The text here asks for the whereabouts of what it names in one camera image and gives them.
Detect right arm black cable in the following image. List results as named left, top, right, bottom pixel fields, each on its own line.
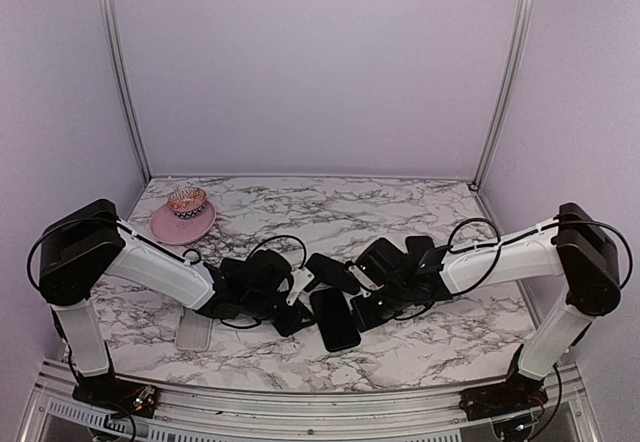
left=394, top=216, right=630, bottom=323

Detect black phone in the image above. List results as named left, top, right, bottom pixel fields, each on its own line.
left=304, top=253, right=360, bottom=295
left=310, top=288, right=361, bottom=353

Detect grey silicone phone case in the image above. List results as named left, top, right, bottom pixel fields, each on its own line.
left=174, top=311, right=213, bottom=352

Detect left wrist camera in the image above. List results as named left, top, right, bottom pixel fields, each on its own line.
left=286, top=267, right=314, bottom=306

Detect aluminium frame post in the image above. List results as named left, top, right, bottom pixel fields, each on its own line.
left=472, top=0, right=534, bottom=191
left=99, top=0, right=152, bottom=185

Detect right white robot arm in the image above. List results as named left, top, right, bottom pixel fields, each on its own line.
left=347, top=203, right=634, bottom=410

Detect black phone case camera cutouts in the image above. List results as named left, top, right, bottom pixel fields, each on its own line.
left=405, top=235, right=435, bottom=262

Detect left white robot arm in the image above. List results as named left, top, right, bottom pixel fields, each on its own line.
left=28, top=199, right=316, bottom=407

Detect right aluminium frame post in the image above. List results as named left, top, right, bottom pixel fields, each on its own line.
left=472, top=0, right=534, bottom=191

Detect pink plate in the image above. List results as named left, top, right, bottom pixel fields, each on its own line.
left=150, top=202, right=216, bottom=246

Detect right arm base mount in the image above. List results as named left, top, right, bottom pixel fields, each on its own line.
left=459, top=362, right=548, bottom=421

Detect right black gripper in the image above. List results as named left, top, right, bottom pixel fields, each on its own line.
left=349, top=281, right=411, bottom=335

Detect left aluminium frame post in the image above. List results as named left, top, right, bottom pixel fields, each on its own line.
left=99, top=0, right=152, bottom=185

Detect front aluminium rail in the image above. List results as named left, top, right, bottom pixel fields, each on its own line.
left=19, top=361, right=601, bottom=442

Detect patterned red bowl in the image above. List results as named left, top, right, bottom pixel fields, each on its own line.
left=167, top=187, right=208, bottom=219

